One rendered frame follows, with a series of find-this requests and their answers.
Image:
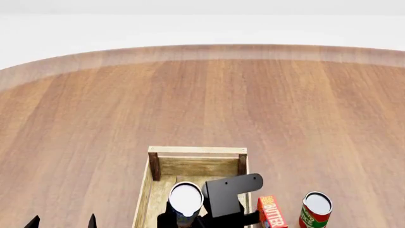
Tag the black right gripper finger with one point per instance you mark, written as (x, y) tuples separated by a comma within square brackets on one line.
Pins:
[(166, 219), (203, 221)]

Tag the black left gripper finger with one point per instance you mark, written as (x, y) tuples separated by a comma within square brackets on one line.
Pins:
[(33, 223), (92, 222)]

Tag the wooden tray box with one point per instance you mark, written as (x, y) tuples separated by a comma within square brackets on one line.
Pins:
[(196, 166)]

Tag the red butter box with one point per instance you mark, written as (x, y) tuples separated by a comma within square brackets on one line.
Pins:
[(272, 212)]

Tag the red tomato sauce can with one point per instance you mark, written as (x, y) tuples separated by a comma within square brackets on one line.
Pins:
[(316, 209)]

